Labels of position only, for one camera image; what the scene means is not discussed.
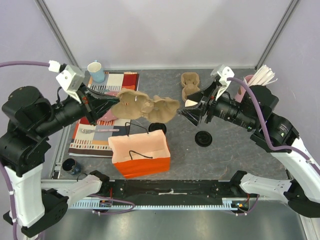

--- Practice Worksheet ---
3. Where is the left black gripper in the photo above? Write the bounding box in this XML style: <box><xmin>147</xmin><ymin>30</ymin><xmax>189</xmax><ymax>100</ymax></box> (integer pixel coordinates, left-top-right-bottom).
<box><xmin>36</xmin><ymin>80</ymin><xmax>122</xmax><ymax>136</ymax></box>

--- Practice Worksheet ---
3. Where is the brown cardboard cup carrier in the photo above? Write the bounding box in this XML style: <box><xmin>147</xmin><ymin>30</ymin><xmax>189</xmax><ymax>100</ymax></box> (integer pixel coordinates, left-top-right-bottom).
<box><xmin>110</xmin><ymin>88</ymin><xmax>180</xmax><ymax>124</ymax></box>

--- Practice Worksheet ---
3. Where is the black coffee cup lid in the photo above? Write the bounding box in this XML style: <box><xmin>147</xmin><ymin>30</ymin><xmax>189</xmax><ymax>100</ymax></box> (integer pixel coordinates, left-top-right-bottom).
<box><xmin>148</xmin><ymin>122</ymin><xmax>167</xmax><ymax>134</ymax></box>

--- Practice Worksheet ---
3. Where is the orange paper bag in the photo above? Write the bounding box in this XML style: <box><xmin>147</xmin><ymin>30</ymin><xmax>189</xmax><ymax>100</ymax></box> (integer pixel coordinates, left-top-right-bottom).
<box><xmin>108</xmin><ymin>122</ymin><xmax>171</xmax><ymax>179</ymax></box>

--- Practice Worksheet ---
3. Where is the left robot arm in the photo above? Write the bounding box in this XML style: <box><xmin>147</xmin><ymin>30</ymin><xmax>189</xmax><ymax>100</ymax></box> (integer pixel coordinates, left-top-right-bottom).
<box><xmin>0</xmin><ymin>85</ymin><xmax>120</xmax><ymax>238</ymax></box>

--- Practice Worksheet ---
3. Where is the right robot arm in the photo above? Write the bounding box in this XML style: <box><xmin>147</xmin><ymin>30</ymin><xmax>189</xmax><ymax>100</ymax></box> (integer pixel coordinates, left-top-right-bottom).
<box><xmin>178</xmin><ymin>83</ymin><xmax>320</xmax><ymax>218</ymax></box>

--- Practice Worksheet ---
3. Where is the stack of paper cups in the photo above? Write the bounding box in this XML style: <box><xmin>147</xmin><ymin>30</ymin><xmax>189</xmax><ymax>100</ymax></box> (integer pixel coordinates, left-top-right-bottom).
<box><xmin>184</xmin><ymin>99</ymin><xmax>199</xmax><ymax>108</ymax></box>

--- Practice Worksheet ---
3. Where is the pink polka dot plate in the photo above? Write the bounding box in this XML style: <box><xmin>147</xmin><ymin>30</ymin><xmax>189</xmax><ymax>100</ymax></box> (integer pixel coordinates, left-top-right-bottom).
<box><xmin>99</xmin><ymin>110</ymin><xmax>117</xmax><ymax>122</ymax></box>

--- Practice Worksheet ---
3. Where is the lower brown cup carrier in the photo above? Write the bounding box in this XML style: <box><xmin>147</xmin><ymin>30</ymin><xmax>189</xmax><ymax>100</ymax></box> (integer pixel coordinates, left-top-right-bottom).
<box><xmin>180</xmin><ymin>72</ymin><xmax>200</xmax><ymax>102</ymax></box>

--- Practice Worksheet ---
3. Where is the light blue mug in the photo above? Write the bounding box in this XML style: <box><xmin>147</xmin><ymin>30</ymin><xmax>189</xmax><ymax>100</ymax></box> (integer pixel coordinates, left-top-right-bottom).
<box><xmin>87</xmin><ymin>60</ymin><xmax>105</xmax><ymax>84</ymax></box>

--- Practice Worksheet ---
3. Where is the stack of black lids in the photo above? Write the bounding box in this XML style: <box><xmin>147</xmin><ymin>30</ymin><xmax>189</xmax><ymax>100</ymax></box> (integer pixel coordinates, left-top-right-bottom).
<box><xmin>194</xmin><ymin>130</ymin><xmax>213</xmax><ymax>148</ymax></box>

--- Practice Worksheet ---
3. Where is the colourful patchwork placemat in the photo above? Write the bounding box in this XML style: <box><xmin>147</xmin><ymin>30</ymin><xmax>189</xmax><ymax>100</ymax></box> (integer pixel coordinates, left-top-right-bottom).
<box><xmin>68</xmin><ymin>72</ymin><xmax>139</xmax><ymax>158</ymax></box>

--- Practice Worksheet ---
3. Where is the pink straw holder cup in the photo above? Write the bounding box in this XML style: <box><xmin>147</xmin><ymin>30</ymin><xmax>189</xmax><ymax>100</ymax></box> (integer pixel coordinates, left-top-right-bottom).
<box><xmin>234</xmin><ymin>74</ymin><xmax>254</xmax><ymax>103</ymax></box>

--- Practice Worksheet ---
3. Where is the dark blue mug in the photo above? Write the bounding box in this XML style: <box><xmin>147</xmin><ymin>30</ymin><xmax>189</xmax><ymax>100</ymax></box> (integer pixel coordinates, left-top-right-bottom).
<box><xmin>62</xmin><ymin>158</ymin><xmax>82</xmax><ymax>175</ymax></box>

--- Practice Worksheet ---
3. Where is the white paper straws bundle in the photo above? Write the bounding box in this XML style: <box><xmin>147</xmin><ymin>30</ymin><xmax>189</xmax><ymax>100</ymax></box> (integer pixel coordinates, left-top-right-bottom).
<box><xmin>245</xmin><ymin>64</ymin><xmax>278</xmax><ymax>87</ymax></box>

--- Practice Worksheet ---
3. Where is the pink handled fork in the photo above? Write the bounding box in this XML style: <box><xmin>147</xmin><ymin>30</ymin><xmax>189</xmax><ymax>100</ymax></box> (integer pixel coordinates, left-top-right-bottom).
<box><xmin>80</xmin><ymin>128</ymin><xmax>120</xmax><ymax>134</ymax></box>

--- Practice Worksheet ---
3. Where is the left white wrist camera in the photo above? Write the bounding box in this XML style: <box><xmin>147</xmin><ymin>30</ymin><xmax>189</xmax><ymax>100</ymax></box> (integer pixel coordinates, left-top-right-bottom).
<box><xmin>48</xmin><ymin>60</ymin><xmax>85</xmax><ymax>103</ymax></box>

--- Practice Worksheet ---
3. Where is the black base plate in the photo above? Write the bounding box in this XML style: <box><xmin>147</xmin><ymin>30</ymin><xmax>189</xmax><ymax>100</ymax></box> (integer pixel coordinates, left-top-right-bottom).
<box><xmin>98</xmin><ymin>179</ymin><xmax>248</xmax><ymax>206</ymax></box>

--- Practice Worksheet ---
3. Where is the slotted cable duct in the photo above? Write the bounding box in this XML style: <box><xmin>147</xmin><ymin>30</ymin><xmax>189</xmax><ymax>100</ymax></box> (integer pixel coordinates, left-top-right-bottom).
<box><xmin>69</xmin><ymin>197</ymin><xmax>238</xmax><ymax>211</ymax></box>

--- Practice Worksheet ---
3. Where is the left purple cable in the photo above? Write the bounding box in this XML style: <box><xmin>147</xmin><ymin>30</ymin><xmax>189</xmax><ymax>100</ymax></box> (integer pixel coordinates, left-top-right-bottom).
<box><xmin>0</xmin><ymin>60</ymin><xmax>136</xmax><ymax>238</ymax></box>

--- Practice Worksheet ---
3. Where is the purple cable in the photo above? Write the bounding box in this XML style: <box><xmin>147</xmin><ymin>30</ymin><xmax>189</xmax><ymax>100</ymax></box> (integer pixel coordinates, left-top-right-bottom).
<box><xmin>0</xmin><ymin>60</ymin><xmax>136</xmax><ymax>238</ymax></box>
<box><xmin>227</xmin><ymin>77</ymin><xmax>320</xmax><ymax>217</ymax></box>

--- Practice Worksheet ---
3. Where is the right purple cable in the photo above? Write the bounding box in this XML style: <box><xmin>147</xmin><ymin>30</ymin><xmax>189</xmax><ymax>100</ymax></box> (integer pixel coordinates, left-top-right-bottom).
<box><xmin>227</xmin><ymin>77</ymin><xmax>320</xmax><ymax>217</ymax></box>

